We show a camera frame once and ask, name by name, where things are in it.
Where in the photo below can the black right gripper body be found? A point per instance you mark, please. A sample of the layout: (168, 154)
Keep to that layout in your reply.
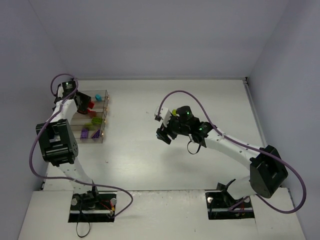
(169, 131)

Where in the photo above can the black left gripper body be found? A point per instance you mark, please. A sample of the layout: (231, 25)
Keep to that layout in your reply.
(83, 104)

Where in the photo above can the teal cube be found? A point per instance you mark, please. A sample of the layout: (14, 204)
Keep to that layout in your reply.
(98, 97)

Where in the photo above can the green 2x4 brick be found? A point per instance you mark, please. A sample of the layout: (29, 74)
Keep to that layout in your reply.
(97, 120)

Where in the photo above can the green curved brick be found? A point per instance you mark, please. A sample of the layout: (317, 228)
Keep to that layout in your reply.
(89, 126)

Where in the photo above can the purple sloped 2x4 brick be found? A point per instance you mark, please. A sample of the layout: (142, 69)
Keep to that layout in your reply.
(84, 133)

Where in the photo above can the purple half-round brick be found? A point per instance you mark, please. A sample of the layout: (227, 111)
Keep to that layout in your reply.
(96, 135)

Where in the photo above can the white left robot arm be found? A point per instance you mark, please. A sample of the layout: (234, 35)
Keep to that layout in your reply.
(58, 144)

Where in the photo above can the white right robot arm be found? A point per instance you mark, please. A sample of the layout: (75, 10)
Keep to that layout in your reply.
(266, 174)

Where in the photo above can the clear acrylic sorting container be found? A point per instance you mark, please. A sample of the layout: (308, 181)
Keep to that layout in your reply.
(78, 120)

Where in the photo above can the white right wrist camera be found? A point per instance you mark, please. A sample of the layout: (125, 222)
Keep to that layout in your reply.
(163, 115)

